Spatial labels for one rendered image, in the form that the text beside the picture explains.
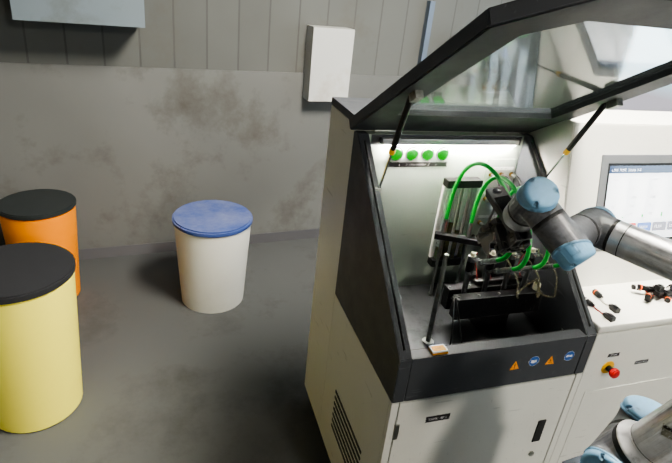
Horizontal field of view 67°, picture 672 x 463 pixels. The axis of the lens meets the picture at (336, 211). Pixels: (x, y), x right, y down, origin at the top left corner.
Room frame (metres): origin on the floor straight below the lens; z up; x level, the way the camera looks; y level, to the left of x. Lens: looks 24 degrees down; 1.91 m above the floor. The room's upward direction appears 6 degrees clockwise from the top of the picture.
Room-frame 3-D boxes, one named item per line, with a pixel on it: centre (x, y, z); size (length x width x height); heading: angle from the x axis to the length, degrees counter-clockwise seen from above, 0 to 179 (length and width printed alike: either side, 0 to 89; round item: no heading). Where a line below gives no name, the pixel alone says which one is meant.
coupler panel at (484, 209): (1.84, -0.61, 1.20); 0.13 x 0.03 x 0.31; 110
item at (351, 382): (1.54, -0.46, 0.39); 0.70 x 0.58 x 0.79; 110
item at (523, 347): (1.29, -0.55, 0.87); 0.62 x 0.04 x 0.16; 110
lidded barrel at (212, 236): (2.72, 0.72, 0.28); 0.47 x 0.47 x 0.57
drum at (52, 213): (2.56, 1.67, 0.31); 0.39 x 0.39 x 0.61
